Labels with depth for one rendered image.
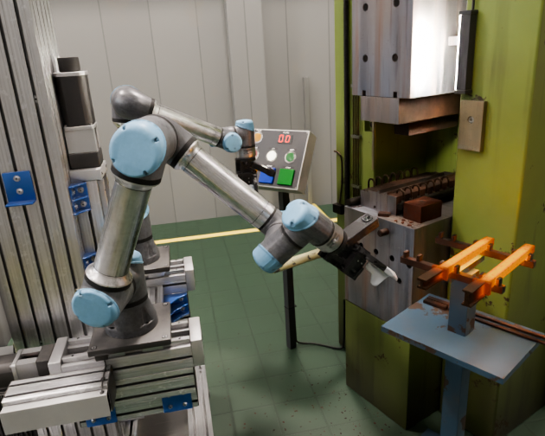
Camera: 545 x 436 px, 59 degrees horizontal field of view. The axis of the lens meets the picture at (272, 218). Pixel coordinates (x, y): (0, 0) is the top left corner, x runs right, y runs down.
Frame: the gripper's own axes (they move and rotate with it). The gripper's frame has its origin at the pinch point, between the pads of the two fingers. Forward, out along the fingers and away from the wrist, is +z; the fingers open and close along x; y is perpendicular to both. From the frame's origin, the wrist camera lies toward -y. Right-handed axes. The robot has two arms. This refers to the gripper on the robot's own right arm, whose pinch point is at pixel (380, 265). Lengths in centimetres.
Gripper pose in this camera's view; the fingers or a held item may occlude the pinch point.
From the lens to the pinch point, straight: 135.1
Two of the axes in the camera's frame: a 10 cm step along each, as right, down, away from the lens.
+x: 4.8, 3.7, -8.0
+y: -5.8, 8.1, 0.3
